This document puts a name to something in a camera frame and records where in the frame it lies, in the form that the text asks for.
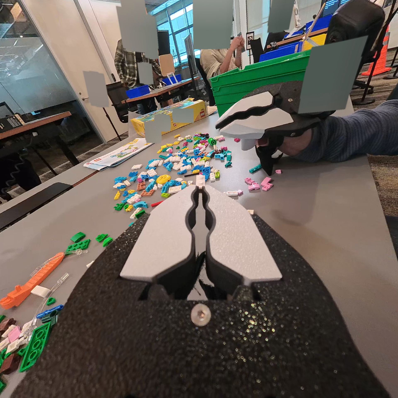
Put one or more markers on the red lego bar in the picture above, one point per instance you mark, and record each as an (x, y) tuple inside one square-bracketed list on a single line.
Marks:
[(158, 203)]

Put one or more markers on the yellow lego box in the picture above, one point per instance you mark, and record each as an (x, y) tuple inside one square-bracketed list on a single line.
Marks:
[(192, 113)]

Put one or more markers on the black floor stand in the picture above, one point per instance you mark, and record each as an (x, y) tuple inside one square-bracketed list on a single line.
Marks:
[(363, 101)]

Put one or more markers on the turquoise lego plate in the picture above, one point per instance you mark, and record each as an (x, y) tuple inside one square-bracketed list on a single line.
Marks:
[(255, 169)]

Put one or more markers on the lego instruction booklet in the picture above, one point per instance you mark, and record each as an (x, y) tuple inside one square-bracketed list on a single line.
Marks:
[(118, 155)]

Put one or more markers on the long green lego plate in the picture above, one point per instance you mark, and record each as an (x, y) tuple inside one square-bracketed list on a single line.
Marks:
[(35, 345)]

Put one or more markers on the pile of blue white lego bricks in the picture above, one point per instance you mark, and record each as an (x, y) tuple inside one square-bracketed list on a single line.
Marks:
[(199, 169)]

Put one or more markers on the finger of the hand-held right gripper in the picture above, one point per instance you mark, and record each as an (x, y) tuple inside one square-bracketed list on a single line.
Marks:
[(245, 129), (252, 102)]

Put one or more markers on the clear lego rod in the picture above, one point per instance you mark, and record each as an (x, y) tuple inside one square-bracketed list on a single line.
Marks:
[(57, 282)]

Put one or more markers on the wooden top desk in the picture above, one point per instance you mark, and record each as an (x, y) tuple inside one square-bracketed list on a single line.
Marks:
[(174, 88), (37, 119)]

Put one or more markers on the yellow round lego piece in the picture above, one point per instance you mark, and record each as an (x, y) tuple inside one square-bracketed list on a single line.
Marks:
[(163, 179)]

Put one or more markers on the yellow plastic bin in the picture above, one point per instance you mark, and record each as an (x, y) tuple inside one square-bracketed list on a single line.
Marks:
[(317, 40)]

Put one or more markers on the black office chair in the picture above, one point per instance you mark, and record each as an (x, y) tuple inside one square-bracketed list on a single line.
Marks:
[(357, 21)]

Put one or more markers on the small green lego piece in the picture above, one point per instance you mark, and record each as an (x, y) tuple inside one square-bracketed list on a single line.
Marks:
[(108, 242), (101, 238)]

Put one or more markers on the orange traffic cone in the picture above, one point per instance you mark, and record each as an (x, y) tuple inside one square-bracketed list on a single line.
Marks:
[(381, 62)]

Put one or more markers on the black case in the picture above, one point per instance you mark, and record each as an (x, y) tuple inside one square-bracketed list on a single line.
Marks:
[(12, 122)]

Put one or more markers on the pile of green brown lego bricks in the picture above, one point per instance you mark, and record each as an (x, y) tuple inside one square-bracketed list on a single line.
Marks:
[(11, 357)]

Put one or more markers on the person's right forearm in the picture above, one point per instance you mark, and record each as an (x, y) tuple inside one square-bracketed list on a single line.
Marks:
[(348, 136)]

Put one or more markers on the green lego slope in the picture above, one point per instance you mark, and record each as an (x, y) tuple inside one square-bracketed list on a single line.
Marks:
[(77, 237)]

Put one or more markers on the orange lego carrot piece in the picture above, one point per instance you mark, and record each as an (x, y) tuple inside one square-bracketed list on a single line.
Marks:
[(40, 273)]

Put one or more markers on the green lego leaf plate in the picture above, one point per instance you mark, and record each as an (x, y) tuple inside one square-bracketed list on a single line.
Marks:
[(77, 245)]

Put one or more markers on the blue plastic bin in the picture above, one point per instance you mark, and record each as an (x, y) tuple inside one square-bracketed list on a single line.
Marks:
[(279, 53), (320, 23), (174, 79), (138, 92)]

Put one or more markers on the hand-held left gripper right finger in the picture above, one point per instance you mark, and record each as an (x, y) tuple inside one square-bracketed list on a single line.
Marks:
[(245, 239)]

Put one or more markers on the computer monitor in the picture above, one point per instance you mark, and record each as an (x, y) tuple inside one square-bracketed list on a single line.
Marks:
[(190, 53)]

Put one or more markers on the person's right hand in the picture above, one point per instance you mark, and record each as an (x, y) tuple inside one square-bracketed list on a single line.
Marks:
[(295, 146)]

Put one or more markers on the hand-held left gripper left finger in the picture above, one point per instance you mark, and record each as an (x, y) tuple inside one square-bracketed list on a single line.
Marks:
[(155, 239)]

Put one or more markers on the green plastic bin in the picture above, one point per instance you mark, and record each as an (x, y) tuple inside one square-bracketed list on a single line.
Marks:
[(248, 80)]

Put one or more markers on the white lego plate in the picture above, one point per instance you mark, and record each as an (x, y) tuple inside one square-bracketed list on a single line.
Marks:
[(201, 180)]

